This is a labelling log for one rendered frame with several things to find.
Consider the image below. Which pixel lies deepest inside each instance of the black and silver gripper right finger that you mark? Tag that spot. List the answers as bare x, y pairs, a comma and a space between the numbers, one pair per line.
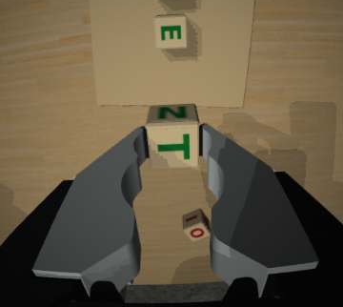
267, 227

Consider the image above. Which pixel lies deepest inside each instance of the beige letter block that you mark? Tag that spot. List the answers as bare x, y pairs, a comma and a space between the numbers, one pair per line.
171, 31
196, 225
173, 136

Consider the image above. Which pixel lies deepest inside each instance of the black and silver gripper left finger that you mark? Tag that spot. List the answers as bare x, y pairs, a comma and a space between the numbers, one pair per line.
84, 231

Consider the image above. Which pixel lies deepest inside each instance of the tan square mat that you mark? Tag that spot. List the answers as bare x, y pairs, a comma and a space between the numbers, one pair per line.
210, 72

